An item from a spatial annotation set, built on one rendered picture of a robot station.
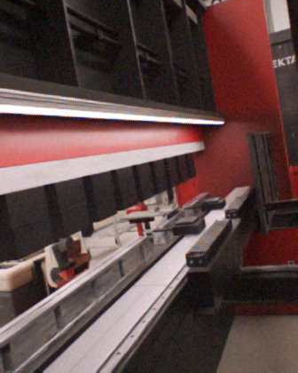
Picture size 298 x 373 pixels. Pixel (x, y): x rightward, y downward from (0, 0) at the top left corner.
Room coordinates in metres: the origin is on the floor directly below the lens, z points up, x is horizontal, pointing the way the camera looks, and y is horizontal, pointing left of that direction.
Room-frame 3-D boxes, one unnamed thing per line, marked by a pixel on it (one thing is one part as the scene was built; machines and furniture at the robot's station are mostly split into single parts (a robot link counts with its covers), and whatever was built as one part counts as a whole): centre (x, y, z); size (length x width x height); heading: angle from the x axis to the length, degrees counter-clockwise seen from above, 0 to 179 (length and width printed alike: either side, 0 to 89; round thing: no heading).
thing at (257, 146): (2.11, -0.65, 1.12); 1.13 x 0.02 x 0.44; 158
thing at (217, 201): (2.02, -0.24, 1.01); 0.26 x 0.12 x 0.05; 68
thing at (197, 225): (1.57, -0.05, 1.01); 0.26 x 0.12 x 0.05; 68
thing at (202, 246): (1.22, -0.17, 1.02); 0.44 x 0.06 x 0.04; 158
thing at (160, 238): (2.03, -0.06, 0.92); 0.39 x 0.06 x 0.10; 158
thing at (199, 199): (2.59, -0.29, 0.92); 0.50 x 0.06 x 0.10; 158
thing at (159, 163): (1.92, -0.02, 1.21); 0.15 x 0.09 x 0.17; 158
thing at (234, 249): (1.46, -0.27, 0.94); 1.02 x 0.06 x 0.12; 158
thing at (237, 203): (1.74, -0.38, 1.02); 0.37 x 0.06 x 0.04; 158
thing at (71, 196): (1.18, 0.29, 1.21); 0.15 x 0.09 x 0.17; 158
